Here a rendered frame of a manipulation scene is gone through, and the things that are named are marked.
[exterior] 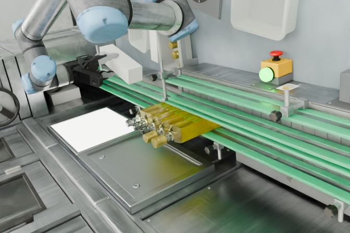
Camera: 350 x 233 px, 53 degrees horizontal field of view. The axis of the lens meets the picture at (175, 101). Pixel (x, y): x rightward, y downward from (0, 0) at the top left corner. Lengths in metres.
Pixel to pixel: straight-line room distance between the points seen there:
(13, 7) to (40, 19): 3.70
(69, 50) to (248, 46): 1.15
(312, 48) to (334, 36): 0.08
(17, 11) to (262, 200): 4.15
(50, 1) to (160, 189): 0.65
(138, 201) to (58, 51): 1.20
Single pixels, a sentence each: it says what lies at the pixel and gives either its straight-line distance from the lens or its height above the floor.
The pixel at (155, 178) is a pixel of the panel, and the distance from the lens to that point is 1.22.
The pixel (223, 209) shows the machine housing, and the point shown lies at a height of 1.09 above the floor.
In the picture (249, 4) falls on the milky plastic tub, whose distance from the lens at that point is 1.25.
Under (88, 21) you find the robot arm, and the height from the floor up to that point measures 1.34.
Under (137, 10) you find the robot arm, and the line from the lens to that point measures 1.00.
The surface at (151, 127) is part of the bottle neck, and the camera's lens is 1.27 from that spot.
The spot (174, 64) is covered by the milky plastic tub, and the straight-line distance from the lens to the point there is 1.61.
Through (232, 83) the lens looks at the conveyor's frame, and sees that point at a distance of 1.19.
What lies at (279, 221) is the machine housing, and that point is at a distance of 1.07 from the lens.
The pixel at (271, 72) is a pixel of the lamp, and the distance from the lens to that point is 1.12.
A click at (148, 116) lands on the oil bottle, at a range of 1.32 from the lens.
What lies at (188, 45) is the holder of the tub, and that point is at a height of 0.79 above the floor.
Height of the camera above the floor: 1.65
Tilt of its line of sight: 30 degrees down
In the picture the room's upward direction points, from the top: 110 degrees counter-clockwise
